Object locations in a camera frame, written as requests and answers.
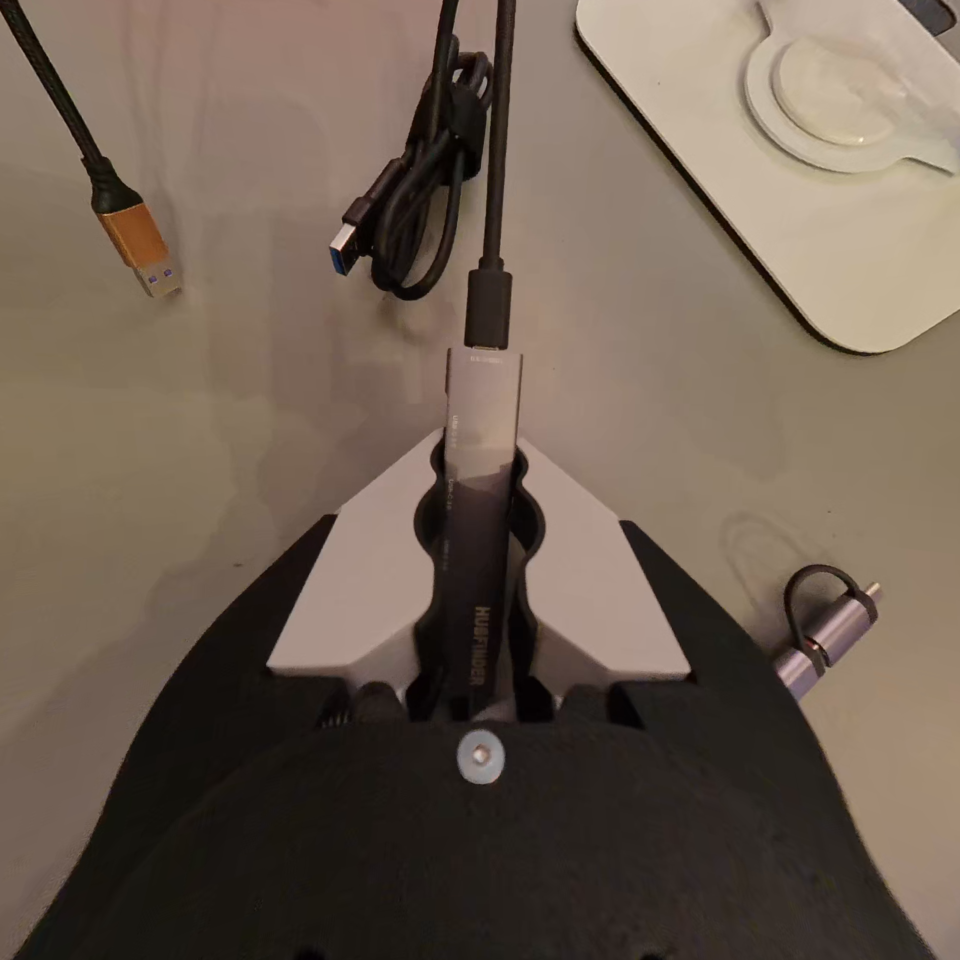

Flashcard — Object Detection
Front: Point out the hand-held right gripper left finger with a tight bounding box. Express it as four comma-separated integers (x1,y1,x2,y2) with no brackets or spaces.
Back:
267,435,451,714

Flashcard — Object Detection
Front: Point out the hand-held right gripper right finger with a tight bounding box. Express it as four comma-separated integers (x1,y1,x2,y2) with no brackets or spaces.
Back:
513,435,694,709

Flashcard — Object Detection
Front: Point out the small dark grey usb hub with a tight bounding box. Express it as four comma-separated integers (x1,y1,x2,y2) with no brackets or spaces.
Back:
428,345,889,729

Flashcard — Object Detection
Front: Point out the black cable with orange plug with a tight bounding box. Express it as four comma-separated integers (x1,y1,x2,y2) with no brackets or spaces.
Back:
0,0,187,301

